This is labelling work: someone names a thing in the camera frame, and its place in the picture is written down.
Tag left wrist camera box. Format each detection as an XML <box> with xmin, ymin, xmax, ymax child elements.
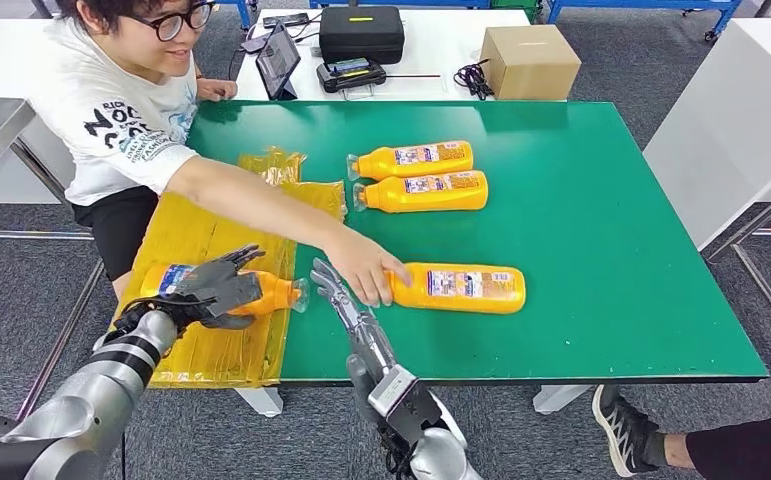
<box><xmin>215</xmin><ymin>270</ymin><xmax>264</xmax><ymax>317</ymax></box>

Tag white table foot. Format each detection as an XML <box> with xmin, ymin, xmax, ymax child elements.
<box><xmin>234</xmin><ymin>387</ymin><xmax>285</xmax><ymax>419</ymax></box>
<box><xmin>533</xmin><ymin>385</ymin><xmax>576</xmax><ymax>416</ymax></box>

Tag pink smartphone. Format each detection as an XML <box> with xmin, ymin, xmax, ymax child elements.
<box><xmin>240</xmin><ymin>34</ymin><xmax>274</xmax><ymax>56</ymax></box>

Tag black handheld controller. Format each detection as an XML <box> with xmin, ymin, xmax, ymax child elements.
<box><xmin>315</xmin><ymin>56</ymin><xmax>388</xmax><ymax>95</ymax></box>

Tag black carrying case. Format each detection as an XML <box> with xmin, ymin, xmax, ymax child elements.
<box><xmin>318</xmin><ymin>5</ymin><xmax>406</xmax><ymax>66</ymax></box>

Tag black cable bundle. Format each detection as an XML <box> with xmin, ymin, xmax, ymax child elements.
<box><xmin>452</xmin><ymin>58</ymin><xmax>496</xmax><ymax>102</ymax></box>

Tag black smartphone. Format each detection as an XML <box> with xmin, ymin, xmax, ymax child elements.
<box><xmin>262</xmin><ymin>11</ymin><xmax>311</xmax><ymax>29</ymax></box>

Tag person's right hand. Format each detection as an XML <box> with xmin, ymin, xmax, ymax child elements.
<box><xmin>321</xmin><ymin>228</ymin><xmax>414</xmax><ymax>309</ymax></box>

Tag blue steel cart frame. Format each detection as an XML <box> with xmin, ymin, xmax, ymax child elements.
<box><xmin>547</xmin><ymin>0</ymin><xmax>745</xmax><ymax>43</ymax></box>
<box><xmin>219</xmin><ymin>0</ymin><xmax>254</xmax><ymax>31</ymax></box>

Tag orange detergent bottle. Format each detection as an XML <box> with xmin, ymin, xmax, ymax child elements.
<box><xmin>139</xmin><ymin>263</ymin><xmax>311</xmax><ymax>318</ymax></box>
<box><xmin>346</xmin><ymin>140</ymin><xmax>475</xmax><ymax>182</ymax></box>
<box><xmin>352</xmin><ymin>170</ymin><xmax>490</xmax><ymax>215</ymax></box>
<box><xmin>384</xmin><ymin>262</ymin><xmax>527</xmax><ymax>316</ymax></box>

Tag white desk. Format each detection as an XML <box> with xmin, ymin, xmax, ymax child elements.
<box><xmin>235</xmin><ymin>7</ymin><xmax>532</xmax><ymax>103</ymax></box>

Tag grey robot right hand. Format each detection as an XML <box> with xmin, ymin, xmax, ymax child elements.
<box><xmin>310</xmin><ymin>256</ymin><xmax>396</xmax><ymax>425</ymax></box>

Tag black round eyeglasses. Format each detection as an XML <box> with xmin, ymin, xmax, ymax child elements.
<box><xmin>123</xmin><ymin>0</ymin><xmax>217</xmax><ymax>43</ymax></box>

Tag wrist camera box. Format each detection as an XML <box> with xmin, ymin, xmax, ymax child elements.
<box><xmin>215</xmin><ymin>270</ymin><xmax>264</xmax><ymax>317</ymax></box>
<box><xmin>366</xmin><ymin>364</ymin><xmax>444</xmax><ymax>446</ymax></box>

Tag white table steel legs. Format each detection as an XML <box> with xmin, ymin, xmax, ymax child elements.
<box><xmin>641</xmin><ymin>16</ymin><xmax>771</xmax><ymax>362</ymax></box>

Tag black tablet on stand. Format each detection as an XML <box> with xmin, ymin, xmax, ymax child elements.
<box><xmin>254</xmin><ymin>21</ymin><xmax>302</xmax><ymax>102</ymax></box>

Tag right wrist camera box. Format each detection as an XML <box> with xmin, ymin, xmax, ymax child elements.
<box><xmin>366</xmin><ymin>364</ymin><xmax>444</xmax><ymax>446</ymax></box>

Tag yellow taped cardboard board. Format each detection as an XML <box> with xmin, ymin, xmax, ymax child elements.
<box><xmin>111</xmin><ymin>146</ymin><xmax>349</xmax><ymax>391</ymax></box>

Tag brown cardboard box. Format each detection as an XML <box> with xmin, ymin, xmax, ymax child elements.
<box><xmin>479</xmin><ymin>24</ymin><xmax>583</xmax><ymax>102</ymax></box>

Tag person's left hand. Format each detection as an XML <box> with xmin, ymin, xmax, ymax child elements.
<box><xmin>194</xmin><ymin>77</ymin><xmax>240</xmax><ymax>103</ymax></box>

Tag person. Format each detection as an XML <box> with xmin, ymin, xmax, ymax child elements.
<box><xmin>590</xmin><ymin>384</ymin><xmax>771</xmax><ymax>480</ymax></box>
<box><xmin>27</xmin><ymin>0</ymin><xmax>414</xmax><ymax>309</ymax></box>

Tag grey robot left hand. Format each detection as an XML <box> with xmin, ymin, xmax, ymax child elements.
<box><xmin>172</xmin><ymin>243</ymin><xmax>268</xmax><ymax>331</ymax></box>

